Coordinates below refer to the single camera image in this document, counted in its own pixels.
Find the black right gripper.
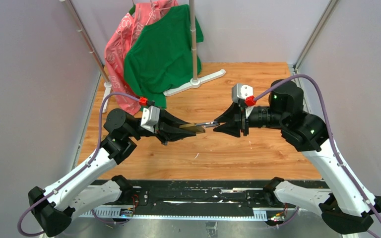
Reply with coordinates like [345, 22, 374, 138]
[213, 102, 288, 138]

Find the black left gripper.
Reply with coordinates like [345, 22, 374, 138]
[126, 107, 197, 146]

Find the brass padlock with steel shackle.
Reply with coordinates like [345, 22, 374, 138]
[179, 121, 219, 134]

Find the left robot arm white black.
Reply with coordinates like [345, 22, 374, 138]
[28, 106, 205, 237]

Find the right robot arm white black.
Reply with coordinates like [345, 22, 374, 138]
[214, 80, 381, 235]

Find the white clothes rack stand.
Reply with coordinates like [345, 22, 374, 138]
[61, 0, 226, 97]

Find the green t-shirt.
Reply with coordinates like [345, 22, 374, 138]
[124, 4, 193, 109]

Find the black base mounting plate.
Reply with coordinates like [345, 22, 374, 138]
[83, 180, 303, 222]

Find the pink patterned garment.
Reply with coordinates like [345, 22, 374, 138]
[105, 0, 178, 96]

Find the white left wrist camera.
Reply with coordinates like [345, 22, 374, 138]
[140, 106, 160, 133]

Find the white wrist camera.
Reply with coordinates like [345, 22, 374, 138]
[140, 106, 160, 133]
[231, 83, 254, 103]

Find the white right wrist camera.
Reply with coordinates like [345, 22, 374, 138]
[231, 83, 254, 103]

